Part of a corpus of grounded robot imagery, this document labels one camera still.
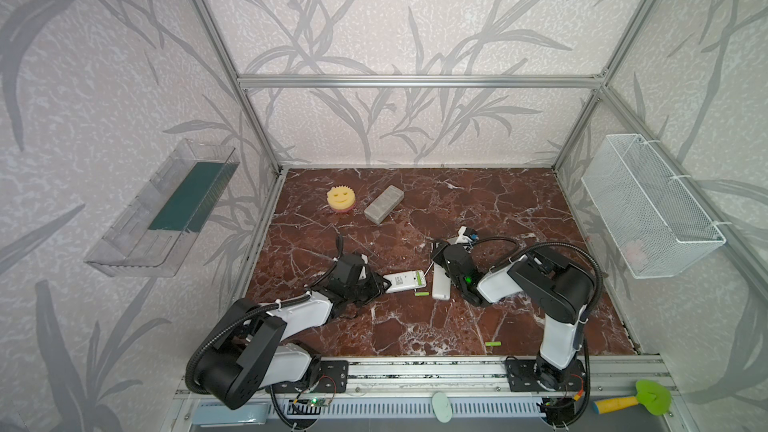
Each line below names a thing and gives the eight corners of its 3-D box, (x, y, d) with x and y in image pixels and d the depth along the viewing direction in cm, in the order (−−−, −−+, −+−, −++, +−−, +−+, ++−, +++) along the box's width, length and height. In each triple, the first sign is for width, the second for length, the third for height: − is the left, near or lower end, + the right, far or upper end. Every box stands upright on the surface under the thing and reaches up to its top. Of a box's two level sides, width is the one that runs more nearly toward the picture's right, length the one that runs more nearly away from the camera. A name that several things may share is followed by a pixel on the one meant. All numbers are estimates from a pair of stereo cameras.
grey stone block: (364, 217, 108) (363, 210, 105) (390, 189, 116) (390, 183, 114) (378, 225, 106) (377, 219, 103) (404, 197, 114) (404, 191, 111)
